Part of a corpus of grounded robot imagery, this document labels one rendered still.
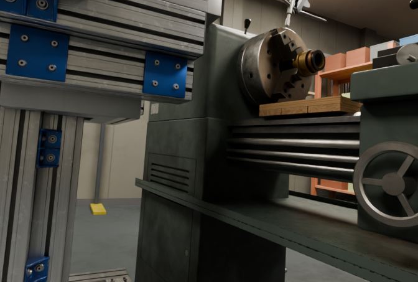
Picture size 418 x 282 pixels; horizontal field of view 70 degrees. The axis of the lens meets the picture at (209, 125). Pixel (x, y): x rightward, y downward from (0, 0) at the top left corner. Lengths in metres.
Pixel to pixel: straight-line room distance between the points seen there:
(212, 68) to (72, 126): 0.60
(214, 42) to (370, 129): 0.71
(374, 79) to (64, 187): 0.72
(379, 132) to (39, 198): 0.76
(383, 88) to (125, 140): 3.29
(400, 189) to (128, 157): 3.33
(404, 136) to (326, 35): 5.06
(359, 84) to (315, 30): 4.86
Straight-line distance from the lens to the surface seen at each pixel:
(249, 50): 1.18
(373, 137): 0.70
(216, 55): 1.20
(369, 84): 0.67
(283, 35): 1.18
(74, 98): 0.68
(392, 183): 0.64
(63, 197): 0.81
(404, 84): 0.65
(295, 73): 1.14
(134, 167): 3.74
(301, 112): 0.91
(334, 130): 0.87
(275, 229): 0.81
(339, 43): 5.89
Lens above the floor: 0.75
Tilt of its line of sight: 4 degrees up
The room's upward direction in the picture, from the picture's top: 4 degrees clockwise
